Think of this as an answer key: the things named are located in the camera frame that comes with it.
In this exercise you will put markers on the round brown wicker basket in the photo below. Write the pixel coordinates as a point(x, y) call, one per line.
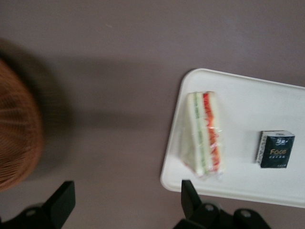
point(16, 128)

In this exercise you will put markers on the beige plastic tray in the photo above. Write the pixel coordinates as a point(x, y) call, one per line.
point(243, 190)

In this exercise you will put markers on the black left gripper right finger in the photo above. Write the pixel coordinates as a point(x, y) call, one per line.
point(189, 200)

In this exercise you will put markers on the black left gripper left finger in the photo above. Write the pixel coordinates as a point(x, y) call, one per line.
point(63, 202)

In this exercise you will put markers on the triangle sandwich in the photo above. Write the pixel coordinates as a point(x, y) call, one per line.
point(205, 133)

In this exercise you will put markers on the black tissue pack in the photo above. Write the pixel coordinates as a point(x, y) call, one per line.
point(277, 151)

